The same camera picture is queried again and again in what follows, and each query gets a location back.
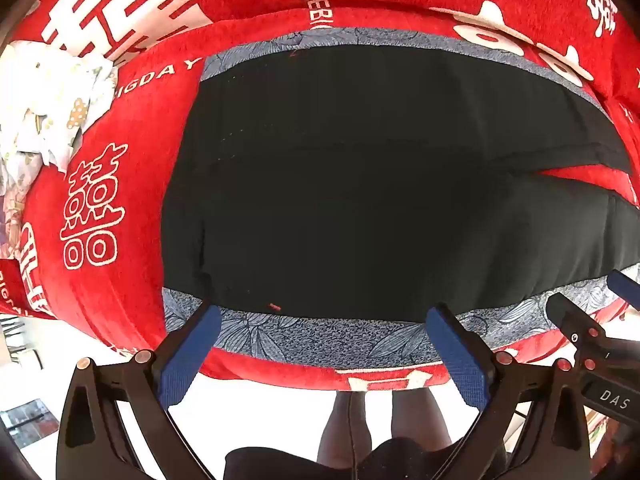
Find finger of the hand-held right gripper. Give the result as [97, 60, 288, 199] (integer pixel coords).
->
[606, 269, 640, 311]
[545, 292, 607, 348]

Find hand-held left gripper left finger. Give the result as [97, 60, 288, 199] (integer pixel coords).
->
[56, 304, 223, 480]

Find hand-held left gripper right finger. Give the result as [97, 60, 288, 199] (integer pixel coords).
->
[425, 302, 593, 480]

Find black pants with grey lining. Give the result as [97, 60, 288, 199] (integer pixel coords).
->
[161, 27, 640, 370]

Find person's legs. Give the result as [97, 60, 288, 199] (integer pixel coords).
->
[316, 389, 455, 467]

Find red printed blanket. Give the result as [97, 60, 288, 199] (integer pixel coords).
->
[0, 0, 640, 393]

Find white floral cloth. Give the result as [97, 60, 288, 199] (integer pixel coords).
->
[0, 39, 120, 221]

